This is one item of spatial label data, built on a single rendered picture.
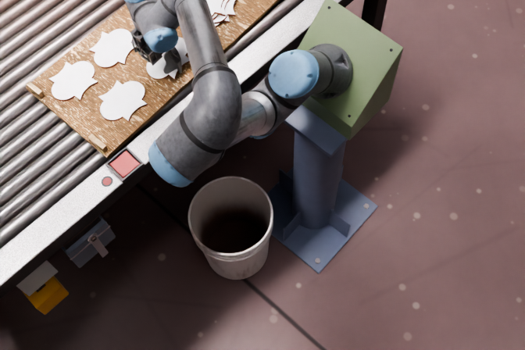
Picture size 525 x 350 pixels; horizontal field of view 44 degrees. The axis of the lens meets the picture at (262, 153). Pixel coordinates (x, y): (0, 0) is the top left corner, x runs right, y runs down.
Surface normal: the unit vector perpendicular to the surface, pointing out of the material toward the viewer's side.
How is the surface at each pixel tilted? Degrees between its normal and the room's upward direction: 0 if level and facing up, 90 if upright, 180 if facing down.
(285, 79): 38
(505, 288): 0
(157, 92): 0
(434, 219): 0
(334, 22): 45
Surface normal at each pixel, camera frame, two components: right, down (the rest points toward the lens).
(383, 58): -0.51, 0.14
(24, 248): -0.03, -0.46
